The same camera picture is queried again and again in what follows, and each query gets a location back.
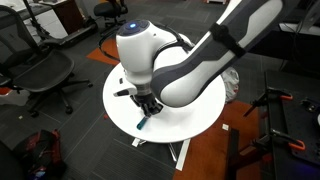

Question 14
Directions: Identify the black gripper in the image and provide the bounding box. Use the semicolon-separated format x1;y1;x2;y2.
129;93;165;118

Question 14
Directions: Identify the white table base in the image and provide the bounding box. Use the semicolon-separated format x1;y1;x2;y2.
131;137;192;172

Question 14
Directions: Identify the black padded office chair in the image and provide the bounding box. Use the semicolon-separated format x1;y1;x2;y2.
93;0;129;29

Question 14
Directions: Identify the black electric scooter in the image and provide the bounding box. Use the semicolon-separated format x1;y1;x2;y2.
22;0;99;48

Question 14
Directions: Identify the black mesh office chair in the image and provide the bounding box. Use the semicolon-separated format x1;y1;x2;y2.
0;4;94;118

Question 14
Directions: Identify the red black backpack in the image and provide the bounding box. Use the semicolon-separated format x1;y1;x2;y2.
13;129;66;180

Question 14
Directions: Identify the brown wooden cabinet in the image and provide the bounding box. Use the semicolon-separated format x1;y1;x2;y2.
53;0;84;34

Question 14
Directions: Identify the white desk with cabinets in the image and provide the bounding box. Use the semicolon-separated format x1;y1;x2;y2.
0;0;69;41

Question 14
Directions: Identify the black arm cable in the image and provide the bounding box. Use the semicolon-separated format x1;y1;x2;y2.
98;21;196;64

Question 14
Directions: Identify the black velcro strap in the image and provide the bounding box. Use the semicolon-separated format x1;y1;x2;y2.
209;22;247;58

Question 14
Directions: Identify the orange handled black clamp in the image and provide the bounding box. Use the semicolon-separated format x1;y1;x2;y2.
249;128;307;153
243;86;294;118

